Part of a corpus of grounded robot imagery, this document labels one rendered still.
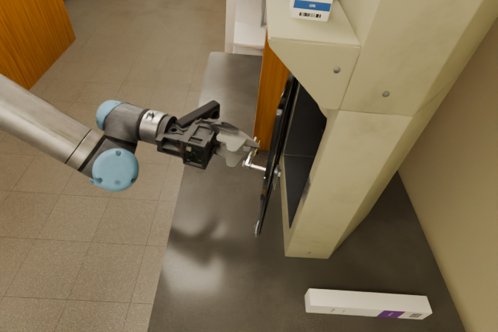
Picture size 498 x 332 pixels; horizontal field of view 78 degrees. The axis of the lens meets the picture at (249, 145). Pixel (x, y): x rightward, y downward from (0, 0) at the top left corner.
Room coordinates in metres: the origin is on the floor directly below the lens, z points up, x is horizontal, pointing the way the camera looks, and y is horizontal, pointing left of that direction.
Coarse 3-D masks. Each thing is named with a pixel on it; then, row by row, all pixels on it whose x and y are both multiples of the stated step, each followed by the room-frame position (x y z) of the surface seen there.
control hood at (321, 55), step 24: (288, 0) 0.48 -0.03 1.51; (336, 0) 0.51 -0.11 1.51; (288, 24) 0.39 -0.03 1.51; (312, 24) 0.40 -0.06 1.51; (336, 24) 0.41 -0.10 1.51; (288, 48) 0.35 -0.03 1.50; (312, 48) 0.35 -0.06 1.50; (336, 48) 0.36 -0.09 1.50; (360, 48) 0.36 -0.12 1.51; (312, 72) 0.35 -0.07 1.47; (336, 72) 0.35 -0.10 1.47; (312, 96) 0.36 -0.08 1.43; (336, 96) 0.36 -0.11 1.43
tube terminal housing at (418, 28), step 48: (384, 0) 0.36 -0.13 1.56; (432, 0) 0.36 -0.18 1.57; (480, 0) 0.36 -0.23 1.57; (384, 48) 0.36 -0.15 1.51; (432, 48) 0.36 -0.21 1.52; (384, 96) 0.36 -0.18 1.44; (432, 96) 0.41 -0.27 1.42; (336, 144) 0.36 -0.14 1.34; (384, 144) 0.36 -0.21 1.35; (336, 192) 0.36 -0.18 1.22; (288, 240) 0.37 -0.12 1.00; (336, 240) 0.36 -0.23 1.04
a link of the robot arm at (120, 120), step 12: (108, 108) 0.51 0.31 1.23; (120, 108) 0.51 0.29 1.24; (132, 108) 0.51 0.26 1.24; (144, 108) 0.52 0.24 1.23; (96, 120) 0.49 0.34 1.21; (108, 120) 0.48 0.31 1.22; (120, 120) 0.48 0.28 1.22; (132, 120) 0.48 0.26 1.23; (108, 132) 0.46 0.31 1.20; (120, 132) 0.46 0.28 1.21; (132, 132) 0.47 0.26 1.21
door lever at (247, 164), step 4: (256, 140) 0.49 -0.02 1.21; (260, 140) 0.49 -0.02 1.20; (252, 148) 0.46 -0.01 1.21; (256, 148) 0.46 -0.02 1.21; (248, 152) 0.45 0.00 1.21; (252, 152) 0.45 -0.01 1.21; (248, 156) 0.44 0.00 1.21; (252, 156) 0.44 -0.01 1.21; (248, 160) 0.43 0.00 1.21; (252, 160) 0.43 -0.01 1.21; (244, 164) 0.42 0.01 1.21; (248, 164) 0.42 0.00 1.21; (252, 164) 0.42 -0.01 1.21; (256, 164) 0.42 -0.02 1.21; (248, 168) 0.41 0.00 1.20; (252, 168) 0.41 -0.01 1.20; (256, 168) 0.41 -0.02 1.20; (260, 168) 0.41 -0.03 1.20; (264, 168) 0.41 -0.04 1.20
